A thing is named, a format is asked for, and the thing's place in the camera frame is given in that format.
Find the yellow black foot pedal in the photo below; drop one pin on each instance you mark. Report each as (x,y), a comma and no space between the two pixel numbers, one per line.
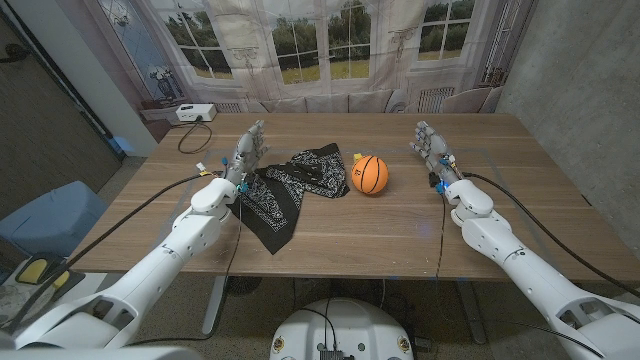
(61,280)
(32,271)

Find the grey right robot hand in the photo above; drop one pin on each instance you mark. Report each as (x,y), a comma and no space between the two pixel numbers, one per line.
(436,150)

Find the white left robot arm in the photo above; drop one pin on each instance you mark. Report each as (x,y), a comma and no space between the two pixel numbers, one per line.
(150,270)

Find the orange mini basketball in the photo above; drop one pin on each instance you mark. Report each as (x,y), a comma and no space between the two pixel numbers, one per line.
(370,175)

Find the white power box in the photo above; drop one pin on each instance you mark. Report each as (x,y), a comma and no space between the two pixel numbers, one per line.
(195,112)

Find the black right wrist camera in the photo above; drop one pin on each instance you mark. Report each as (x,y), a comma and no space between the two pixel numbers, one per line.
(434,180)

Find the blue upholstered seat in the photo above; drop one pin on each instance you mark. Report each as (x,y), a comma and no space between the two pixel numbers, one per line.
(50,220)

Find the printed window backdrop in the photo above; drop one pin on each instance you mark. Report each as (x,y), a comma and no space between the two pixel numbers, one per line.
(310,30)

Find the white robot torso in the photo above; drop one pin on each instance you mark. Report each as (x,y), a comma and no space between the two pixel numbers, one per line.
(345,330)

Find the black paisley bandana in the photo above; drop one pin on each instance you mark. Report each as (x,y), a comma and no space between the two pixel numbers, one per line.
(275,210)

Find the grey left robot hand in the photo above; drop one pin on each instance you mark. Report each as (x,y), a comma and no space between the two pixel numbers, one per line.
(246,155)

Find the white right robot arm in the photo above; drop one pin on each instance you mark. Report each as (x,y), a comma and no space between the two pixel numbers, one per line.
(525,270)

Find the grey metal table leg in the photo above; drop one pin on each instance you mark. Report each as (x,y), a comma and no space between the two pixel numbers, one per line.
(472,312)
(214,305)

